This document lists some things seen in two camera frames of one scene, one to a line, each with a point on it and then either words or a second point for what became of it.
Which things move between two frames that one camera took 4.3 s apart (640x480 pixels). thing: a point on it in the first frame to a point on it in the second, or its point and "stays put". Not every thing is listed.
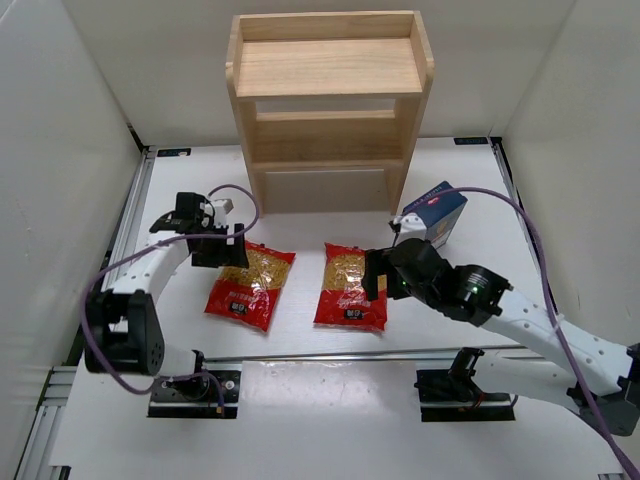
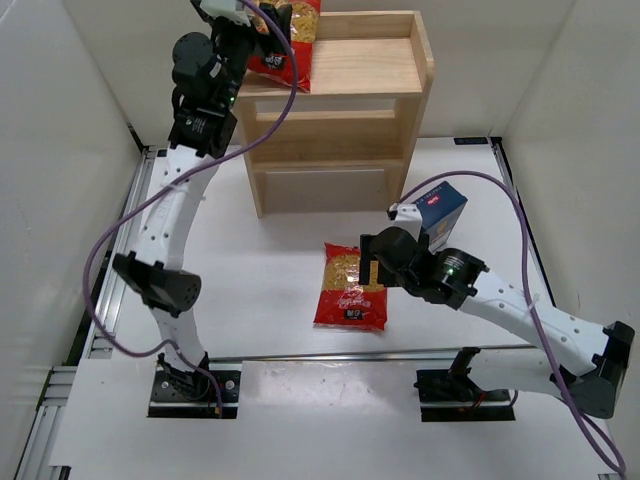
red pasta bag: (343, 300) stays put
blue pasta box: (440, 214) stays put
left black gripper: (220, 248) to (267, 23)
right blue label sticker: (470, 140) stays put
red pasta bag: (247, 296) to (303, 34)
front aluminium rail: (356, 354) stays put
